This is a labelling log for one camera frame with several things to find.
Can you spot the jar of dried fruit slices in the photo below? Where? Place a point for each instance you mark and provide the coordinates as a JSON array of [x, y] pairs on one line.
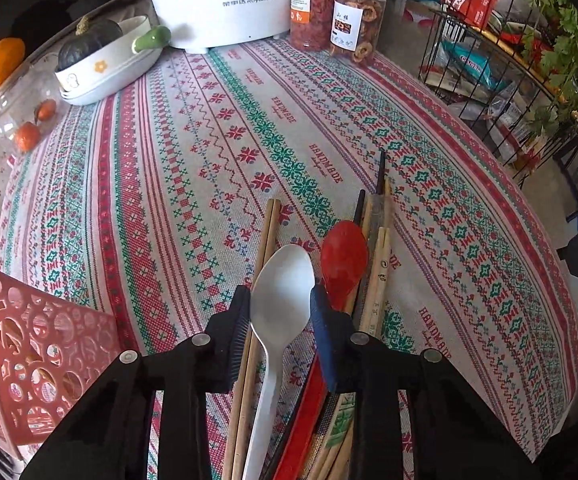
[[364, 20]]

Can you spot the red green patterned tablecloth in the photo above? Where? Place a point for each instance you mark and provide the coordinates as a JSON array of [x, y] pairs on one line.
[[169, 185]]

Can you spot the blue snack packet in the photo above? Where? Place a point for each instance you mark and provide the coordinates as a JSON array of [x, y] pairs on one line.
[[469, 62]]

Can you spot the dark green squash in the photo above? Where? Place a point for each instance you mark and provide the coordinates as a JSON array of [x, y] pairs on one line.
[[86, 42]]

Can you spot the white floral ceramic dish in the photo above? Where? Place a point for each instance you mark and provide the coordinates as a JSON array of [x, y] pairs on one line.
[[114, 67]]

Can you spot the orange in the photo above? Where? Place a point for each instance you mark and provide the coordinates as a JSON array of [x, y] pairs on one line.
[[3, 62]]

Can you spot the green printed paper chopstick sleeve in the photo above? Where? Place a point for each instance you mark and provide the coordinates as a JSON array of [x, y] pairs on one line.
[[341, 425]]

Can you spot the white electric cooker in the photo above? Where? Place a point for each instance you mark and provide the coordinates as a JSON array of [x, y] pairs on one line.
[[219, 5]]

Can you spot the black chopstick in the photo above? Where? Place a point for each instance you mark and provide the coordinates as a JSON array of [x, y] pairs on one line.
[[379, 170], [359, 207]]

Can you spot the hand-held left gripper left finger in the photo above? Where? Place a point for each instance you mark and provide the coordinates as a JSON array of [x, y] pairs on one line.
[[240, 327]]

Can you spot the brown wooden chopstick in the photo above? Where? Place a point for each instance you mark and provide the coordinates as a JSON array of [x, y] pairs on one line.
[[272, 240], [264, 240]]

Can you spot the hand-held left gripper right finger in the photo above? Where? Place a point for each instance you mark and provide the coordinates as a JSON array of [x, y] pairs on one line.
[[324, 340]]

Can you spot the small orange tomato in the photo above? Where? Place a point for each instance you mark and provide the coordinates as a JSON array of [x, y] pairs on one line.
[[46, 110], [28, 137]]

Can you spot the pink plastic basket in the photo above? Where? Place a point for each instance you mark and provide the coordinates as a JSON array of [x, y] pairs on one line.
[[44, 330]]

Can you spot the green leafy herbs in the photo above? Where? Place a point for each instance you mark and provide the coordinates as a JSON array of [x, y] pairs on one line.
[[569, 45]]

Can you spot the clear wrapped chopsticks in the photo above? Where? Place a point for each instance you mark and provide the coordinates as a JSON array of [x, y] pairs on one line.
[[381, 210]]

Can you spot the red plastic spoon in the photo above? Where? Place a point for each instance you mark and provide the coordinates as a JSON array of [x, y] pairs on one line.
[[344, 260]]

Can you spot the clear glass bowl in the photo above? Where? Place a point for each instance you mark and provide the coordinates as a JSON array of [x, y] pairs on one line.
[[14, 105]]

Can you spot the white plastic spoon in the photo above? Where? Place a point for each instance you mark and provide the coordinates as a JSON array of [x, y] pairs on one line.
[[281, 290]]

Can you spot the jar of red dried berries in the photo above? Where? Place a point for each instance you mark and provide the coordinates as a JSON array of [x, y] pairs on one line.
[[314, 15]]

